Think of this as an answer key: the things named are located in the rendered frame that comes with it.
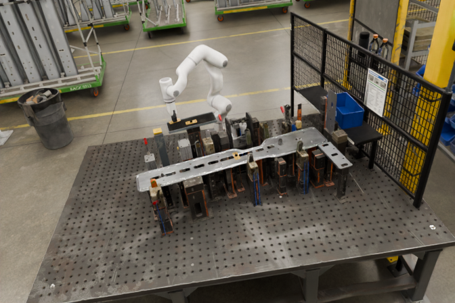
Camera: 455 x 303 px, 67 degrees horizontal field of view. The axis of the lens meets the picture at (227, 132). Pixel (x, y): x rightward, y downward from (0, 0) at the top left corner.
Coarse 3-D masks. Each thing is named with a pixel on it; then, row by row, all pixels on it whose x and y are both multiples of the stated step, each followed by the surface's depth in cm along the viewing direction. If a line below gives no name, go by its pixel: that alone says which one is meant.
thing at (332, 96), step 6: (330, 90) 242; (330, 96) 244; (336, 96) 237; (330, 102) 246; (336, 102) 239; (330, 108) 248; (336, 108) 241; (330, 114) 251; (330, 120) 253; (330, 126) 255; (330, 132) 257
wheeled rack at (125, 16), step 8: (112, 0) 915; (128, 8) 916; (104, 16) 904; (120, 16) 887; (128, 16) 894; (64, 24) 878; (80, 24) 861; (96, 24) 861; (104, 24) 859; (112, 24) 862; (128, 24) 884
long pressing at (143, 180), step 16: (272, 144) 253; (288, 144) 251; (304, 144) 249; (192, 160) 247; (208, 160) 245; (240, 160) 241; (256, 160) 241; (144, 176) 238; (160, 176) 237; (176, 176) 235; (192, 176) 233
